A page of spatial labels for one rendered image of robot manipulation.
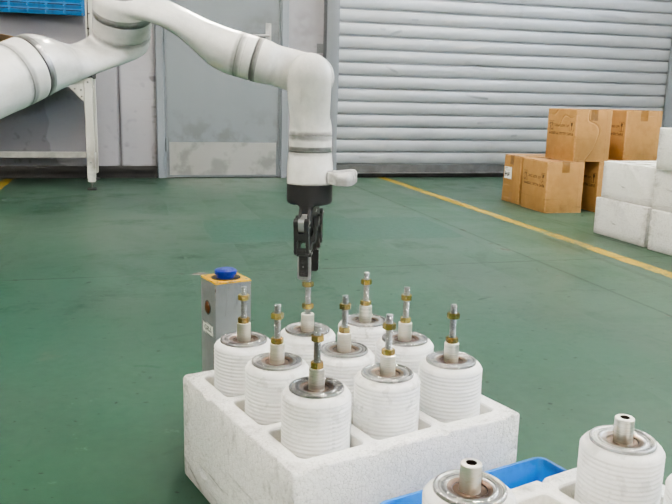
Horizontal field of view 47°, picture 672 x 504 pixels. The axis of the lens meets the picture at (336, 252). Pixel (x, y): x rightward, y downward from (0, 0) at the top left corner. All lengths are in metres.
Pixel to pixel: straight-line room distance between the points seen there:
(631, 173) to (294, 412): 3.00
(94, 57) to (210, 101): 4.77
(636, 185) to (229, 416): 2.93
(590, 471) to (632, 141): 4.03
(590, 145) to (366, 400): 3.75
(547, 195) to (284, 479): 3.75
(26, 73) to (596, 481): 0.89
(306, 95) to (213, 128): 4.82
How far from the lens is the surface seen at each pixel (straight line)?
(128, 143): 6.00
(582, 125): 4.68
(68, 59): 1.20
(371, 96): 6.21
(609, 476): 0.96
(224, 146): 6.04
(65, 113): 6.00
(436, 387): 1.16
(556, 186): 4.64
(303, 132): 1.22
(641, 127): 4.94
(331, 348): 1.22
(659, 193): 3.67
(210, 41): 1.24
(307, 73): 1.20
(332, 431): 1.04
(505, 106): 6.67
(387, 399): 1.09
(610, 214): 3.94
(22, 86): 1.14
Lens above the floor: 0.64
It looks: 12 degrees down
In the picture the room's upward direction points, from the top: 1 degrees clockwise
